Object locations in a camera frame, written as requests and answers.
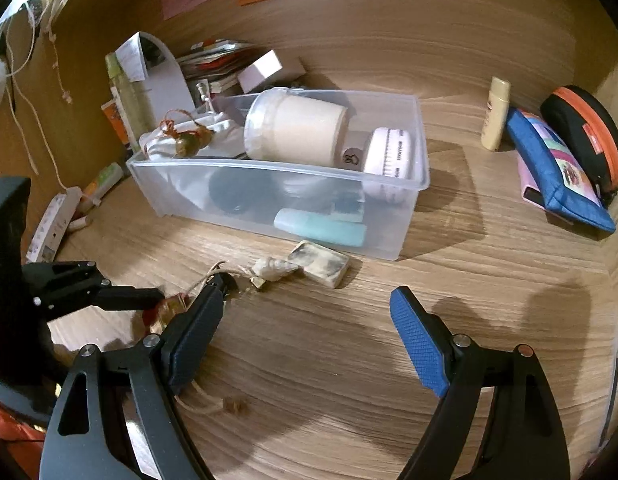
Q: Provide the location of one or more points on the orange green tube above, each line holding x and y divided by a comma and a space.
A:
99, 187

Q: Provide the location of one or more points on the blue patterned pencil pouch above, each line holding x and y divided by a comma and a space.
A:
565, 188

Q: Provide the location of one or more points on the small white shell figurine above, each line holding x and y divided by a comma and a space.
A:
273, 269

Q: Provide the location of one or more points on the white drawstring cloth bag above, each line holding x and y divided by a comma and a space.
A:
228, 138

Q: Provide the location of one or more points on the orange snack packet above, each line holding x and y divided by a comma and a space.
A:
110, 111

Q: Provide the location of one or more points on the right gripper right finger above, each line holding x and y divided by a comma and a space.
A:
524, 437

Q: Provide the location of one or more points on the yellow-green spray bottle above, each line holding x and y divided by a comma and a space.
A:
128, 103

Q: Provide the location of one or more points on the clear plastic storage bin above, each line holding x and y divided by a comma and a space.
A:
246, 193

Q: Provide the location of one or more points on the beige cup with clear lid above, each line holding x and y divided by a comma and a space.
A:
283, 127

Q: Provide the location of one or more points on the stack of books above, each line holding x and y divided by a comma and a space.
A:
211, 67

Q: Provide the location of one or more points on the pink round fan device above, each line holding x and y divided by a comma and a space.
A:
388, 155

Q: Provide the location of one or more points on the cream lotion bottle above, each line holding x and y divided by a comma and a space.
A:
496, 114

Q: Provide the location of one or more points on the white curved paper stand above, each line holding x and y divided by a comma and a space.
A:
155, 75

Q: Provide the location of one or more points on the white power strip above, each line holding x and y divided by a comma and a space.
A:
52, 226

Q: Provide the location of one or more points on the pink phone under pouch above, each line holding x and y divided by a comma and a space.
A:
531, 193

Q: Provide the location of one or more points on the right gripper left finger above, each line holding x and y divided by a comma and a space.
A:
87, 437

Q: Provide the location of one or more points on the gourd charm with orange cord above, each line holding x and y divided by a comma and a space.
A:
188, 142

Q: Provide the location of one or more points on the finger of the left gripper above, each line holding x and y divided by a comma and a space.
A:
62, 288

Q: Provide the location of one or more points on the white small box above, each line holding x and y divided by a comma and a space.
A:
270, 69

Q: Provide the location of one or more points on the black orange zip case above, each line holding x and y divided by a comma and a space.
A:
589, 131

